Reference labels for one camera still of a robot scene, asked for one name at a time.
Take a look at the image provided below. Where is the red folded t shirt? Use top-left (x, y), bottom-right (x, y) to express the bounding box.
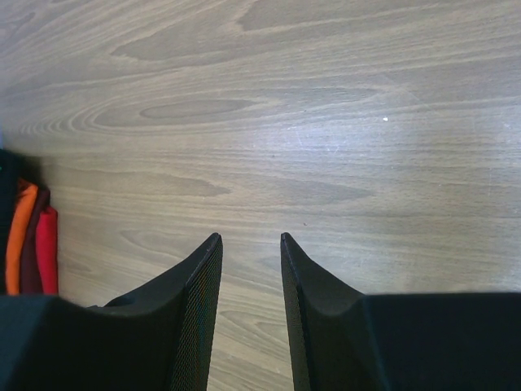
top-left (35, 205), bottom-right (59, 295)

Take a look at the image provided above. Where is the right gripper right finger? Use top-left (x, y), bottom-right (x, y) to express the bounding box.
top-left (280, 233), bottom-right (520, 390)

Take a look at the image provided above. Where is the maroon folded t shirt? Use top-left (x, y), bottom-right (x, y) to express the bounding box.
top-left (20, 187), bottom-right (50, 294)

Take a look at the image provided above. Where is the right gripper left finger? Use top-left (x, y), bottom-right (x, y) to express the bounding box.
top-left (1, 234), bottom-right (223, 390)

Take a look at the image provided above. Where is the black folded t shirt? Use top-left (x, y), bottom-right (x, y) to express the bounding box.
top-left (0, 149), bottom-right (20, 295)

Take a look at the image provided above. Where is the orange folded t shirt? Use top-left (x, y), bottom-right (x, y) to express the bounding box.
top-left (5, 178), bottom-right (38, 296)

